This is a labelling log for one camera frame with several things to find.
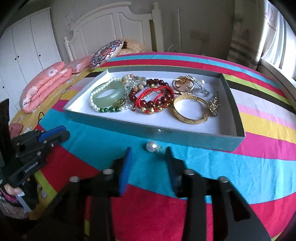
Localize large pearl pendant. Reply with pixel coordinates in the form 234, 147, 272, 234
146, 141, 164, 153

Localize red cord bracelet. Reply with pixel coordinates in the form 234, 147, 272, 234
131, 85, 175, 115

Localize silver chain bracelet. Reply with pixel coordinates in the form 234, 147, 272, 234
186, 74, 211, 96

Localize plaid sleeve forearm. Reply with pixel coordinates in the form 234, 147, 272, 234
1, 188, 29, 219

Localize white shallow jewelry box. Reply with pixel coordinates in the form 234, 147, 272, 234
64, 66, 246, 151

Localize left hand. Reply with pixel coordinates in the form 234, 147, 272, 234
4, 183, 23, 196

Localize gold bangle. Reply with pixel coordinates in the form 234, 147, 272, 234
172, 94, 210, 125

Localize green jade bangle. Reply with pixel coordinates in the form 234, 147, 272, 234
89, 80, 125, 108

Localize pink folded quilt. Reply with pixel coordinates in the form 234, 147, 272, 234
19, 55, 92, 113

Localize striped colourful cloth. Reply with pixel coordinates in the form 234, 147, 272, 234
36, 53, 295, 240

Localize white wardrobe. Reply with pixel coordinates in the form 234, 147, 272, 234
1, 8, 61, 119

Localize round patterned cushion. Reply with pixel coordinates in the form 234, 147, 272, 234
89, 40, 124, 69

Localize beige checked pillow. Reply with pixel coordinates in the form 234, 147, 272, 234
118, 39, 146, 56

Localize white window sill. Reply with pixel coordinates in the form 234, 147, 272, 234
258, 59, 296, 109

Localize white wooden headboard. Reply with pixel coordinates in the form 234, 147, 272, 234
64, 1, 165, 61

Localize beige patterned curtain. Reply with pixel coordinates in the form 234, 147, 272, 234
227, 1, 290, 70

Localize dark red bead bracelet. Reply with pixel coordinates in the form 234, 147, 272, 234
128, 78, 175, 114

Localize white pearl bracelet green beads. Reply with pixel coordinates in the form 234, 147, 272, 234
89, 76, 141, 113

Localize rose gold ring ornament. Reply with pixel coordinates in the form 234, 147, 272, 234
171, 76, 195, 95

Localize wall power socket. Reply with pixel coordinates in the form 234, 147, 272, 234
190, 30, 209, 42

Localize white cable conduit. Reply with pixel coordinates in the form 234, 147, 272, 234
176, 9, 182, 53

